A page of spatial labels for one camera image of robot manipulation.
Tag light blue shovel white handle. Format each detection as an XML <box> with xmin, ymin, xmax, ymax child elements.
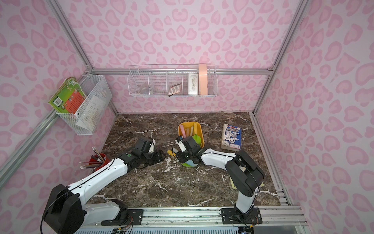
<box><xmin>182</xmin><ymin>160</ymin><xmax>198</xmax><ymax>167</ymax></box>

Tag purple shovel pink handle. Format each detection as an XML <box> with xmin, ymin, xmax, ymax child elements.
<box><xmin>179</xmin><ymin>124</ymin><xmax>188</xmax><ymax>138</ymax></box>

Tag large green shovel yellow handle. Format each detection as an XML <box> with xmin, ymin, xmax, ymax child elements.
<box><xmin>191</xmin><ymin>122</ymin><xmax>203</xmax><ymax>146</ymax></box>

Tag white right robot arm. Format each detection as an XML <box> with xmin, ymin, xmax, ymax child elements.
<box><xmin>175</xmin><ymin>136</ymin><xmax>265</xmax><ymax>216</ymax></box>

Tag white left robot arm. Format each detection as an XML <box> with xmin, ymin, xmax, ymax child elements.
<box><xmin>41</xmin><ymin>137</ymin><xmax>166</xmax><ymax>234</ymax></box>

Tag yellow plastic storage box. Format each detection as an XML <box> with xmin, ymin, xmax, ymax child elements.
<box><xmin>178</xmin><ymin>121</ymin><xmax>205</xmax><ymax>148</ymax></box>

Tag white box on shelf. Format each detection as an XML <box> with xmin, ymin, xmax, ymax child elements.
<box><xmin>188</xmin><ymin>73</ymin><xmax>199</xmax><ymax>95</ymax></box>

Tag pink box on shelf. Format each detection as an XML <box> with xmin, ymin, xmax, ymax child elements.
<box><xmin>198</xmin><ymin>63</ymin><xmax>208</xmax><ymax>96</ymax></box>

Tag blue Macmillan paperback book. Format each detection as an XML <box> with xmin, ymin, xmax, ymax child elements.
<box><xmin>221</xmin><ymin>124</ymin><xmax>242</xmax><ymax>151</ymax></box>

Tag red pencil cup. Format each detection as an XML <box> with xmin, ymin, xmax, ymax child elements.
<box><xmin>79</xmin><ymin>147</ymin><xmax>110</xmax><ymax>172</ymax></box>

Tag small calculator on shelf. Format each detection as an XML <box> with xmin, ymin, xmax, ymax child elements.
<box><xmin>167</xmin><ymin>83</ymin><xmax>183</xmax><ymax>96</ymax></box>

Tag yellow-green booklet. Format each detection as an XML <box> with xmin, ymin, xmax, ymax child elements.
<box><xmin>230</xmin><ymin>177</ymin><xmax>265</xmax><ymax>190</ymax></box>

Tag green red book in basket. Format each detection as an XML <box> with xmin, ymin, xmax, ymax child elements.
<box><xmin>49</xmin><ymin>77</ymin><xmax>86</xmax><ymax>114</ymax></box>

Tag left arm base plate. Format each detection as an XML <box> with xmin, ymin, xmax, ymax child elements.
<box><xmin>101</xmin><ymin>208</ymin><xmax>144</xmax><ymax>226</ymax></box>

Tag white wire wall shelf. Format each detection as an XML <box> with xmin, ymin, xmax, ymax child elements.
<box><xmin>127</xmin><ymin>64</ymin><xmax>218</xmax><ymax>97</ymax></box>

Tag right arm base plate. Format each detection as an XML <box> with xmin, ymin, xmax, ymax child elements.
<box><xmin>219</xmin><ymin>207</ymin><xmax>263</xmax><ymax>226</ymax></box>

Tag white mesh wall basket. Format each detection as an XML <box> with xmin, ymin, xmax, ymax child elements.
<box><xmin>57</xmin><ymin>75</ymin><xmax>113</xmax><ymax>136</ymax></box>

